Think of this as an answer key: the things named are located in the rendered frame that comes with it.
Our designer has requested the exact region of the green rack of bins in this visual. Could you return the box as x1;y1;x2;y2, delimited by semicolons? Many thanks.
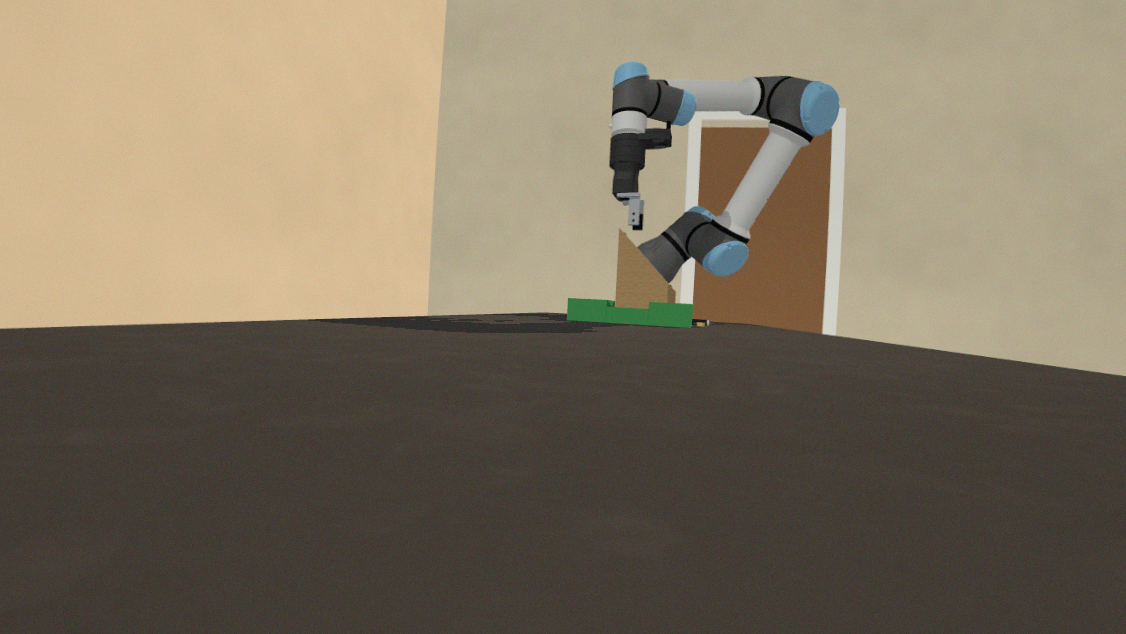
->
568;298;692;328

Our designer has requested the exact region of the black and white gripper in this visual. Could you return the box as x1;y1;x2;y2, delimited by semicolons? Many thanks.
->
609;111;672;231

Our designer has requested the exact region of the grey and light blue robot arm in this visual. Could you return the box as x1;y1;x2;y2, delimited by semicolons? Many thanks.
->
613;62;840;283

